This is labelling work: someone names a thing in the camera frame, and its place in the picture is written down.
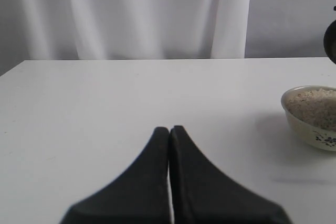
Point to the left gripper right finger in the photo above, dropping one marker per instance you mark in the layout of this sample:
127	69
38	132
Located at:
201	193

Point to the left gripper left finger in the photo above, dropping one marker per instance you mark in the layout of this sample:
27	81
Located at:
139	195

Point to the white ceramic rice bowl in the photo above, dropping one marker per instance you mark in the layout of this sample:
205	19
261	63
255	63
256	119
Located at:
310	113

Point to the white backdrop curtain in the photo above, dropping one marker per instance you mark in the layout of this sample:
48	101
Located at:
161	29

